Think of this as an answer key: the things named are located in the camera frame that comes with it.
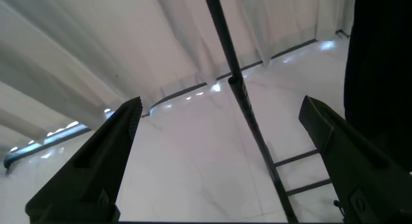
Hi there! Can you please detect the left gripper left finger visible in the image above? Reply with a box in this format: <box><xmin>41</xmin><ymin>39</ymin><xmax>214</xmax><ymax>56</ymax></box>
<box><xmin>24</xmin><ymin>96</ymin><xmax>144</xmax><ymax>223</ymax></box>

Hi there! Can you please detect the black garment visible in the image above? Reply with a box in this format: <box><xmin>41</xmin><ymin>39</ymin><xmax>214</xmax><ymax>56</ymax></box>
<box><xmin>342</xmin><ymin>0</ymin><xmax>412</xmax><ymax>172</ymax></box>

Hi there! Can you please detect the black clothes rack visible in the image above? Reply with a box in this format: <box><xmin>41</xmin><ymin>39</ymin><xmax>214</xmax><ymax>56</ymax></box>
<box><xmin>202</xmin><ymin>0</ymin><xmax>333</xmax><ymax>223</ymax></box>

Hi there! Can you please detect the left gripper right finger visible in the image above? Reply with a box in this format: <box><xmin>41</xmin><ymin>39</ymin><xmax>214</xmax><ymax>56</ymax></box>
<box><xmin>298</xmin><ymin>95</ymin><xmax>412</xmax><ymax>224</ymax></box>

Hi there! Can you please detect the white curtain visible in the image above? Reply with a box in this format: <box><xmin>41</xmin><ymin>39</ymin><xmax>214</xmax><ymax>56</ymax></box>
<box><xmin>0</xmin><ymin>0</ymin><xmax>357</xmax><ymax>154</ymax></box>

